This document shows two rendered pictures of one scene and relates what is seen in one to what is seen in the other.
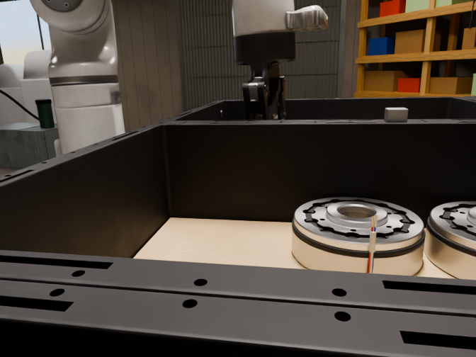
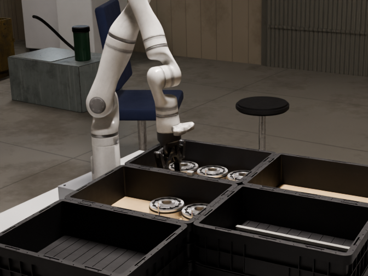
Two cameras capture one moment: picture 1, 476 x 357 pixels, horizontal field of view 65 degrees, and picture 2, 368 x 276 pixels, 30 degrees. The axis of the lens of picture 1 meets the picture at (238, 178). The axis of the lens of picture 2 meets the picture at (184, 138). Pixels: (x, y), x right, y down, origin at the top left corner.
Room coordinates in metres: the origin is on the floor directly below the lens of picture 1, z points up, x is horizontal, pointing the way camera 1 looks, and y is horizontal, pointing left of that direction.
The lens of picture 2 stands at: (-1.45, -0.73, 1.65)
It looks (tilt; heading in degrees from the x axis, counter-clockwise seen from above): 18 degrees down; 18
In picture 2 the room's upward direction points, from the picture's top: 2 degrees counter-clockwise
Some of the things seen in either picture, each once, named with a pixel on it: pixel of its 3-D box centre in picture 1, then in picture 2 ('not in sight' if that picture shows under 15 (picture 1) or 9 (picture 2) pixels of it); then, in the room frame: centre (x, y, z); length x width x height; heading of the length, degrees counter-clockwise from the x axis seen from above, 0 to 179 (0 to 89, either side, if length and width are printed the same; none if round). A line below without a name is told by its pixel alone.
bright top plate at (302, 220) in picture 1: (355, 219); (166, 204); (0.29, -0.10, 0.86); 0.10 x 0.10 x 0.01
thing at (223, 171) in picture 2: not in sight; (212, 171); (0.58, -0.15, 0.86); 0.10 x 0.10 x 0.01
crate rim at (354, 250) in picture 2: not in sight; (288, 219); (0.14, -0.47, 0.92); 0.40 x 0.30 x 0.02; 79
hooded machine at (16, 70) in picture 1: (20, 99); (53, 5); (6.76, 3.77, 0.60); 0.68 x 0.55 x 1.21; 73
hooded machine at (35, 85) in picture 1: (53, 95); (92, 7); (6.00, 2.84, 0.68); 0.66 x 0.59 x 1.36; 165
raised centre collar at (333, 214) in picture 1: (355, 214); (166, 202); (0.29, -0.10, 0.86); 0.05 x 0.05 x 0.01
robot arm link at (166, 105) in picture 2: not in sight; (162, 90); (0.48, -0.03, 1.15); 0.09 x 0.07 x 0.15; 137
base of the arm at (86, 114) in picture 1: (94, 142); (106, 158); (0.56, 0.21, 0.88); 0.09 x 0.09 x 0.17; 77
